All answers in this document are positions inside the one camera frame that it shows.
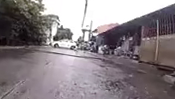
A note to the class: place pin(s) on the tall pole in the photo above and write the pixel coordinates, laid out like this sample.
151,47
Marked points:
85,4

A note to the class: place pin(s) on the wet grey concrete road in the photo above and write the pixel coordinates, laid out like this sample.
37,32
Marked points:
70,80

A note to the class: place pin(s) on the white building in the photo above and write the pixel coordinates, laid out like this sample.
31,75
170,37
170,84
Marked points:
53,26

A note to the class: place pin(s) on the dark green trees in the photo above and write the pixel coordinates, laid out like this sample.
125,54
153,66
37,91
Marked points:
64,33

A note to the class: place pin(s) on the long shed with brown wall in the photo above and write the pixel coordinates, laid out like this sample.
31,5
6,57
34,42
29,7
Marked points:
163,45

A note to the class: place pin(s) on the row of parked motorcycles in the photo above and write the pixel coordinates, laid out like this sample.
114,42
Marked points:
109,50

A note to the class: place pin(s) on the red roofed building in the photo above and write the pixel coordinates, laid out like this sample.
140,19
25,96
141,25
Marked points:
106,28

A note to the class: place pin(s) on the white car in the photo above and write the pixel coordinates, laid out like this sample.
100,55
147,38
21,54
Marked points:
64,44

